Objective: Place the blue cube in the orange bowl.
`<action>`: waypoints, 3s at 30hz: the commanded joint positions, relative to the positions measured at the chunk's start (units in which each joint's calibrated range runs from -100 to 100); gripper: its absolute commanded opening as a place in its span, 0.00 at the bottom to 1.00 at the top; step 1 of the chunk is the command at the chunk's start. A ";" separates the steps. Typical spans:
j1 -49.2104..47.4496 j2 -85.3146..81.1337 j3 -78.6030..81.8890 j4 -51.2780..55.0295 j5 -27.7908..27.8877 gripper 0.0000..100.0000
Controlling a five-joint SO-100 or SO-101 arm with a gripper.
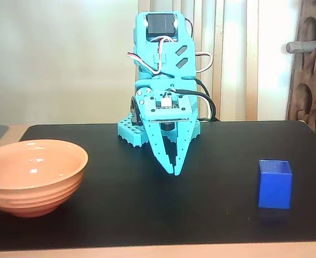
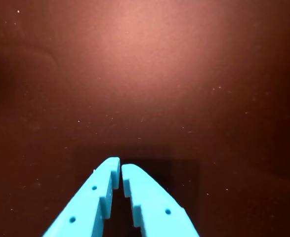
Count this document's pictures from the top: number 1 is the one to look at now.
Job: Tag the blue cube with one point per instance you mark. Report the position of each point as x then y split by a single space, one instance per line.
274 188

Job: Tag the orange ribbed bowl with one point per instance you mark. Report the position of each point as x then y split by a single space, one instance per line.
34 188

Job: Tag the black table clamp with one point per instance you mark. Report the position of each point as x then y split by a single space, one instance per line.
133 110

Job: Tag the black table mat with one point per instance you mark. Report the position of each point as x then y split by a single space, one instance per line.
174 209

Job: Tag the turquoise wrist camera mount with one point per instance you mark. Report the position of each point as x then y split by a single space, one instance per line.
165 113

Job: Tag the turquoise robot arm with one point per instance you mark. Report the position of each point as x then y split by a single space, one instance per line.
168 53

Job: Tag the turquoise gripper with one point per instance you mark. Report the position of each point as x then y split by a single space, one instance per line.
158 140

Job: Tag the wooden slatted panel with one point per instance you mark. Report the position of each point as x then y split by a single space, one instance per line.
227 53

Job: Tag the grey bottle neck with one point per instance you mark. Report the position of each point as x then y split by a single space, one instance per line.
301 46

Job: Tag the turquoise perforated robot base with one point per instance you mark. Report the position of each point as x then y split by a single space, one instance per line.
130 134

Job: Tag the wooden wine rack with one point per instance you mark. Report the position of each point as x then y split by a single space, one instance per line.
311 88

